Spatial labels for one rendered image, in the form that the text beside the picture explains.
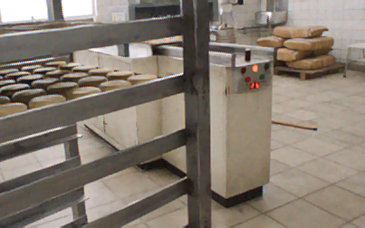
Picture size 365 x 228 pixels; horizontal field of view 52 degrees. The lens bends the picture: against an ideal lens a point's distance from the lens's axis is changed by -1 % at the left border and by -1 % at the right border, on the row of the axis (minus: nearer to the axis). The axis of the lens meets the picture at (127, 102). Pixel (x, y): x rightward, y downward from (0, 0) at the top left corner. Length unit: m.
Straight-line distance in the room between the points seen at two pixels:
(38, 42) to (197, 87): 0.25
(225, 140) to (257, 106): 0.27
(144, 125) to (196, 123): 1.97
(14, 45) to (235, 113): 1.72
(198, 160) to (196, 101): 0.10
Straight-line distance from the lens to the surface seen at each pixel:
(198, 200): 0.64
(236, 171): 2.18
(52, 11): 0.92
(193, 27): 0.56
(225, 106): 2.00
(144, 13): 2.54
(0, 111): 0.48
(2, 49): 0.43
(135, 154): 0.55
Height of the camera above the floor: 1.18
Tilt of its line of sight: 15 degrees down
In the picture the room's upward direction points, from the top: 4 degrees counter-clockwise
